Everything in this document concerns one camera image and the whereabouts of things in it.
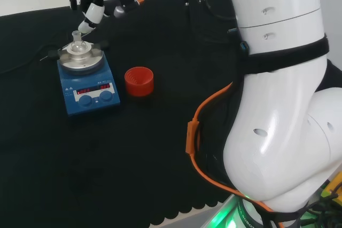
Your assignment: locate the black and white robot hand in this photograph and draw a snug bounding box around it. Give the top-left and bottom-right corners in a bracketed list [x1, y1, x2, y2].
[69, 0, 129, 34]

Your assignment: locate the heater with blue base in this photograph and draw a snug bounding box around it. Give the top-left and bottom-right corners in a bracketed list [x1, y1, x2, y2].
[40, 40, 121, 118]

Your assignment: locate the round-bottom glass flask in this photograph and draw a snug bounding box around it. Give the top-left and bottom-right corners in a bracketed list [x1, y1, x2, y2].
[66, 30, 89, 55]

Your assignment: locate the red ribbed plastic cup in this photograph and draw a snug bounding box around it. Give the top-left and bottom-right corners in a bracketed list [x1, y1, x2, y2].
[124, 66, 155, 98]

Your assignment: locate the black bench cloth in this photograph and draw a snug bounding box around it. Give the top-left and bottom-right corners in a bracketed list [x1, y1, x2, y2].
[0, 0, 342, 228]

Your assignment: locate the thin black heater cable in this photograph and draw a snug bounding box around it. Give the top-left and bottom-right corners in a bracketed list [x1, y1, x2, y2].
[0, 43, 58, 75]

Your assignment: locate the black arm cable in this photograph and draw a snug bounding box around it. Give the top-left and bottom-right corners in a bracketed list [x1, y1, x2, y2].
[199, 0, 238, 21]

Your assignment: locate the orange cable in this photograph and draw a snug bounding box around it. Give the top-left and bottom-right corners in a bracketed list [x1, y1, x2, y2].
[125, 0, 285, 228]

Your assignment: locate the black robot base ring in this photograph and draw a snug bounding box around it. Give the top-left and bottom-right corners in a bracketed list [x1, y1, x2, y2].
[211, 194, 270, 228]

